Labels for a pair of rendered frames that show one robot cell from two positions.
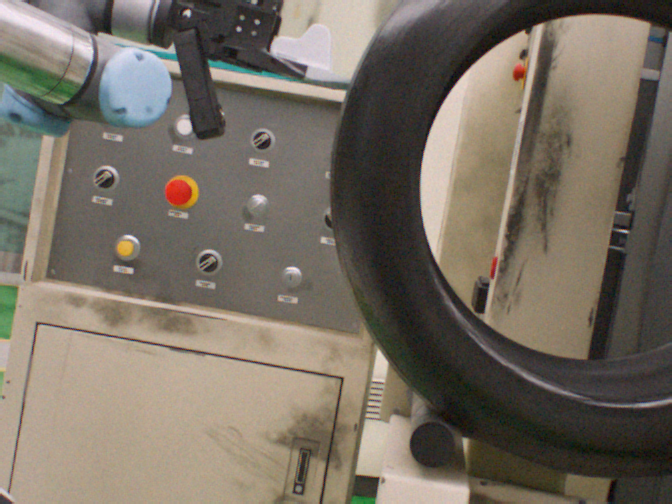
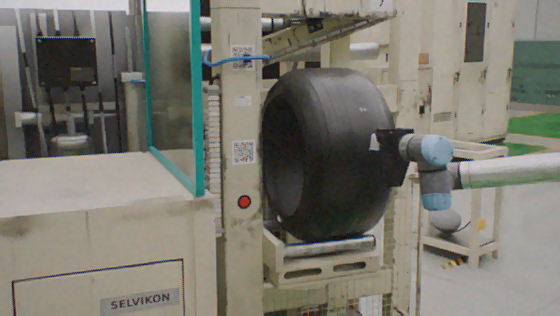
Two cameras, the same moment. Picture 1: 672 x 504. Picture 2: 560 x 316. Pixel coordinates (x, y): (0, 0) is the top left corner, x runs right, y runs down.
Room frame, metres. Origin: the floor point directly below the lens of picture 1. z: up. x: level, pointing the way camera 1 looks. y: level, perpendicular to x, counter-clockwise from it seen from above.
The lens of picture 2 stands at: (2.44, 1.66, 1.58)
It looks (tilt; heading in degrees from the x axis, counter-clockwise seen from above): 11 degrees down; 246
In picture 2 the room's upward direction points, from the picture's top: straight up
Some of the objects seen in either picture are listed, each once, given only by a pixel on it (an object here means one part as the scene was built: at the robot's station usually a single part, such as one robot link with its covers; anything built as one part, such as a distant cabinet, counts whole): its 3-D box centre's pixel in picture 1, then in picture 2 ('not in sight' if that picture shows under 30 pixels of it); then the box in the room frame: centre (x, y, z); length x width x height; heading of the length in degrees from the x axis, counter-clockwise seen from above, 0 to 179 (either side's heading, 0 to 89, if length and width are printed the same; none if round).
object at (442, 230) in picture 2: not in sight; (453, 199); (-0.54, -2.00, 0.40); 0.60 x 0.35 x 0.80; 108
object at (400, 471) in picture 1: (421, 472); (324, 265); (1.49, -0.13, 0.83); 0.36 x 0.09 x 0.06; 177
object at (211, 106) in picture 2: not in sight; (214, 161); (1.83, -0.24, 1.19); 0.05 x 0.04 x 0.48; 87
